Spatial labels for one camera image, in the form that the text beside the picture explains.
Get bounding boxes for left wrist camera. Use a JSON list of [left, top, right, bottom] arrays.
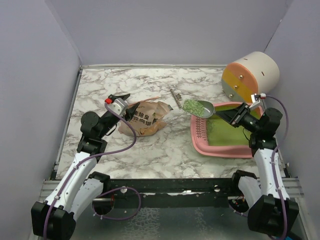
[[104, 98, 128, 116]]

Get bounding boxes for aluminium frame rail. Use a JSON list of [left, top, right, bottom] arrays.
[[39, 177, 305, 201]]

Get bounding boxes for metal bag sealing clip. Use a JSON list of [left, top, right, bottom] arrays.
[[169, 88, 183, 109]]

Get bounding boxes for grey metal litter scoop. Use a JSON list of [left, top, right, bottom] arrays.
[[182, 99, 215, 119]]

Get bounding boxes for black base bar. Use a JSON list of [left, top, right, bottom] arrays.
[[84, 171, 261, 209]]

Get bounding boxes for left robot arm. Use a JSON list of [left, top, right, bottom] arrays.
[[31, 94, 139, 240]]

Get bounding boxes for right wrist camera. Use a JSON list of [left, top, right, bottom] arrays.
[[249, 93, 267, 111]]

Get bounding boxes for pink litter box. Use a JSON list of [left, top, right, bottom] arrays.
[[190, 115, 252, 159]]

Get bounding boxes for cat litter bag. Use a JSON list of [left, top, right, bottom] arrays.
[[127, 97, 173, 137]]

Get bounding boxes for cylindrical drawer cabinet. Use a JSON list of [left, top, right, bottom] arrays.
[[221, 51, 280, 103]]

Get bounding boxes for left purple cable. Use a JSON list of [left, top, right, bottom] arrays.
[[42, 103, 142, 238]]

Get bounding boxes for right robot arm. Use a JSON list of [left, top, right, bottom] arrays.
[[215, 103, 299, 240]]

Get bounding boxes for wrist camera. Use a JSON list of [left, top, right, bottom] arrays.
[[249, 93, 267, 111], [104, 98, 128, 116]]

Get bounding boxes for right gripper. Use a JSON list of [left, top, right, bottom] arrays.
[[216, 102, 262, 134]]

